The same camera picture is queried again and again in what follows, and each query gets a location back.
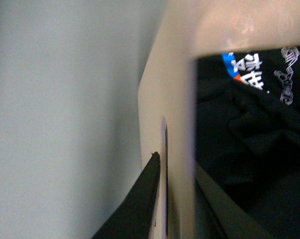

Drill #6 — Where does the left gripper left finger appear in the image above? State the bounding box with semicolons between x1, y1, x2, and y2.
92;152;160;239

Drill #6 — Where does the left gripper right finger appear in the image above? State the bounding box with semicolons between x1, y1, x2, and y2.
195;163;273;239

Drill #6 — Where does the beige plastic laundry hamper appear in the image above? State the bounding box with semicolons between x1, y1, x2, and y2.
138;0;300;239

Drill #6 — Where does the black printed t-shirt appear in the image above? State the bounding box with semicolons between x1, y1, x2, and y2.
196;46;300;239

